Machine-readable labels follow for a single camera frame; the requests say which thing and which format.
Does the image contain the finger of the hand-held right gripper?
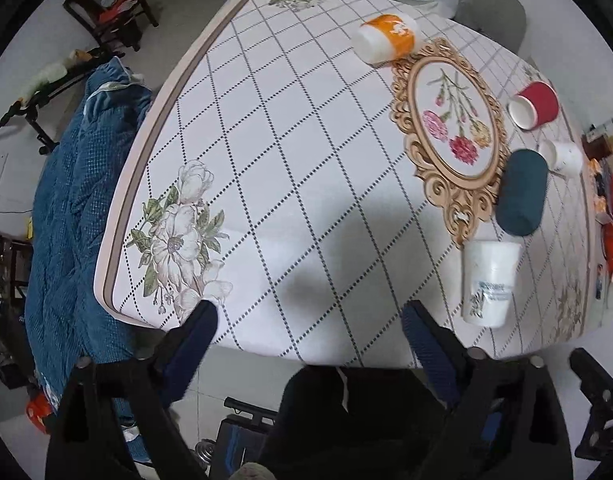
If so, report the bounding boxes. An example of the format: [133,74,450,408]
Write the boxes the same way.
[568,347,613,462]

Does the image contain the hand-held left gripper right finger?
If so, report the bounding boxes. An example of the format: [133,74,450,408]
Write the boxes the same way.
[401,301,573,480]

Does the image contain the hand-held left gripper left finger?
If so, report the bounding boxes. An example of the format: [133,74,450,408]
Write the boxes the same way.
[45,300,218,480]

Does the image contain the white paper cup with print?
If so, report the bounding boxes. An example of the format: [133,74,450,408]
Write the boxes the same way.
[461,239,523,329]

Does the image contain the dark teal cup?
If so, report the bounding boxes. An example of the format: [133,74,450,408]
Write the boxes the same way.
[495,148,551,237]

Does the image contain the small white cup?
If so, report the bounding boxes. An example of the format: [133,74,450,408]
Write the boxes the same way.
[537,139,584,177]

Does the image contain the red cup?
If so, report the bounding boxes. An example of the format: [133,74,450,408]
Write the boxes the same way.
[507,80,559,131]

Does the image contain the orange and white cup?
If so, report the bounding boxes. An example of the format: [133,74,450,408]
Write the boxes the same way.
[353,12,419,65]

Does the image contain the person's dark trousers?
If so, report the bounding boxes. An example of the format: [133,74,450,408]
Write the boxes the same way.
[256,364,455,480]

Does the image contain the blue quilted blanket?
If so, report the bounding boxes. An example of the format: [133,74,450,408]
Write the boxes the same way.
[24,57,155,463]

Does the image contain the orange toy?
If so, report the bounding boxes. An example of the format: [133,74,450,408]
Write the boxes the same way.
[25,391,56,435]

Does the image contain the floral checked tablecloth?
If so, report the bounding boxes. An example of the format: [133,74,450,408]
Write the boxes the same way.
[94,0,603,369]

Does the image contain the dark wooden furniture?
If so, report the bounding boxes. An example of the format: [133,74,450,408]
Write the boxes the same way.
[0,229,33,313]

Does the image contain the black exercise machine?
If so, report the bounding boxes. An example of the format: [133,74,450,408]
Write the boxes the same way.
[0,47,126,156]

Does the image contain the grey chair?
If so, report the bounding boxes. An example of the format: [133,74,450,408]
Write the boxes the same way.
[451,0,528,57]

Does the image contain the dark wooden chair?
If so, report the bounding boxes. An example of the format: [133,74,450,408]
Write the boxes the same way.
[62,0,160,52]

